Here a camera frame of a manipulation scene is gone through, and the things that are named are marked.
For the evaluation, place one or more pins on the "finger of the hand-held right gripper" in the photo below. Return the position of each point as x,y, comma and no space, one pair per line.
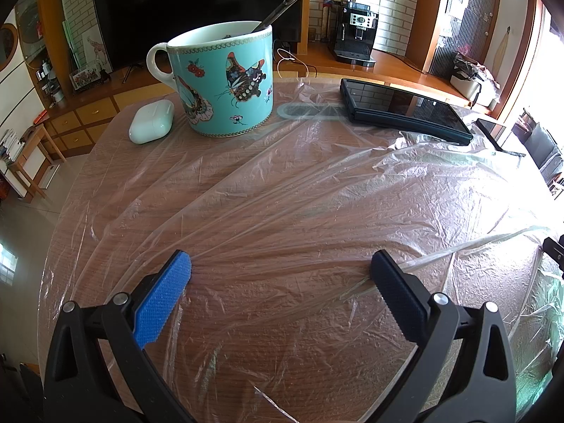
556,251

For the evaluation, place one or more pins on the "wooden tv cabinet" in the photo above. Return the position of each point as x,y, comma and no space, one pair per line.
88,114

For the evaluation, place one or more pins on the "floral picture frame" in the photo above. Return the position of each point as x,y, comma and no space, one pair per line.
86,78

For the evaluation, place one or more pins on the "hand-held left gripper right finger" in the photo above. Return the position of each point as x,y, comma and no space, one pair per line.
398,295

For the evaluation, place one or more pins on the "small wooden side table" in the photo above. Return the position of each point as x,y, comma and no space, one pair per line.
31,134

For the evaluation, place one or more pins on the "metal spoon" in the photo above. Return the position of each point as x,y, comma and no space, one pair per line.
277,11

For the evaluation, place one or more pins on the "grey chair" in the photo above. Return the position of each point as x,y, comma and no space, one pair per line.
544,145

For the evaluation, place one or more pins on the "white earbuds case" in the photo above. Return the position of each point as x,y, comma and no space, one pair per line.
150,121

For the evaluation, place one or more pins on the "round wooden mirror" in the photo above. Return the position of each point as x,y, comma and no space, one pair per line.
6,46

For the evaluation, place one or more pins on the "turquoise butterfly mug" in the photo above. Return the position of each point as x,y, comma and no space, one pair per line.
229,97

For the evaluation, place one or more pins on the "giraffe picture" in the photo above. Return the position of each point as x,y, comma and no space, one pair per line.
97,50

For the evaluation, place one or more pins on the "glass display cabinet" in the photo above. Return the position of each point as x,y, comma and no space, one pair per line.
37,31

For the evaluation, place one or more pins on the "black coffee machine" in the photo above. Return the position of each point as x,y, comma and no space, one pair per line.
352,31

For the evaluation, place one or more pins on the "grey bag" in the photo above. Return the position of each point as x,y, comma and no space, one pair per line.
471,83

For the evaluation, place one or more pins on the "stack of books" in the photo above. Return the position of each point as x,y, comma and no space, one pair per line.
9,145

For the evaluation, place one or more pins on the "black phone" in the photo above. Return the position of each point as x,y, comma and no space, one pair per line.
491,130

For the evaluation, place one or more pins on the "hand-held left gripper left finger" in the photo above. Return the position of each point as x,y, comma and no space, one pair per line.
163,299

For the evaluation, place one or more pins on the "black tablet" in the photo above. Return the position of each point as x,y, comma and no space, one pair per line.
396,105

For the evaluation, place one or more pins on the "clear plastic table cover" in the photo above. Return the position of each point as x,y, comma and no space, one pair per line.
286,194

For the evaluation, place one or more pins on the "black television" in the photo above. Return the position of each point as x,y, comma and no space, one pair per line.
189,9

